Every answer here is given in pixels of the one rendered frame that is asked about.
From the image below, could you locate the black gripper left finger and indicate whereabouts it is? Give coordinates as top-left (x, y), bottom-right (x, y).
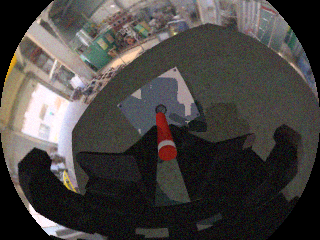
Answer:
top-left (76, 125), bottom-right (159, 207)

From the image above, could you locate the red peg with white band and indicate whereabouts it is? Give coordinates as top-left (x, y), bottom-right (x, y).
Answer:
top-left (156, 112), bottom-right (176, 161)

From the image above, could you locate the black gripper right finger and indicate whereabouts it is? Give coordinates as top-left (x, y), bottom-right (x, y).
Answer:
top-left (169, 124), bottom-right (256, 201)

